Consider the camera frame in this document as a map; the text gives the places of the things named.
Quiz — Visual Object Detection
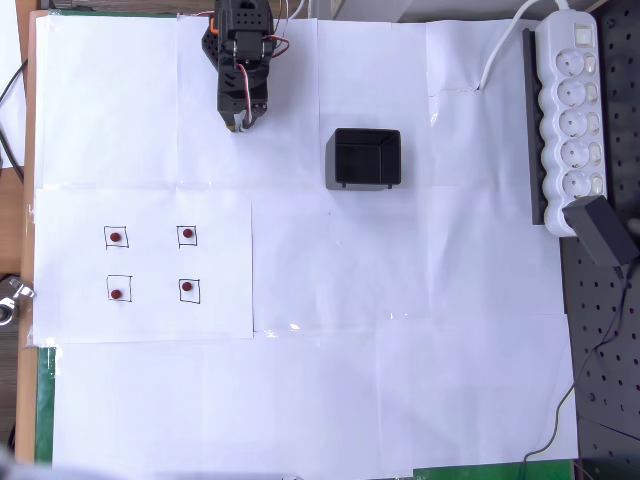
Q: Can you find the black open box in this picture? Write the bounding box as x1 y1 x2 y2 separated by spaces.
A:
324 127 404 192

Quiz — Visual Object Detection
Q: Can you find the black rail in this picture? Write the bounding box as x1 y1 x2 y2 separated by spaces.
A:
521 27 547 227

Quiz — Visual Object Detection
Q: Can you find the white power strip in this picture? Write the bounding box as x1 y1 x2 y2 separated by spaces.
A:
538 8 609 239

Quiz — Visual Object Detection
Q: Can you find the black pegboard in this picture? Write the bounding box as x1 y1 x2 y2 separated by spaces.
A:
559 0 640 480

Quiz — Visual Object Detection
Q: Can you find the white power strip cable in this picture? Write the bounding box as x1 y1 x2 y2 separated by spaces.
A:
479 0 574 92

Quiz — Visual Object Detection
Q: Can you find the thin black adapter cable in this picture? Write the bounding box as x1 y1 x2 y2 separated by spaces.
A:
519 264 634 480

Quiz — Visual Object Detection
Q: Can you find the white paper with drawn squares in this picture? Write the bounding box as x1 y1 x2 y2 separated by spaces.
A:
32 187 256 346

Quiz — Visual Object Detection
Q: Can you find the black power adapter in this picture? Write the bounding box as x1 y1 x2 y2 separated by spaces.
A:
562 194 639 269

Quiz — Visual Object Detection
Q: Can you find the metal clamp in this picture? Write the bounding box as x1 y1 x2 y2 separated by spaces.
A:
0 277 37 326

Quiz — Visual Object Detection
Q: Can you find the green mat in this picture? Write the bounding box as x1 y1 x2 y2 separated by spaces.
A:
33 8 576 480

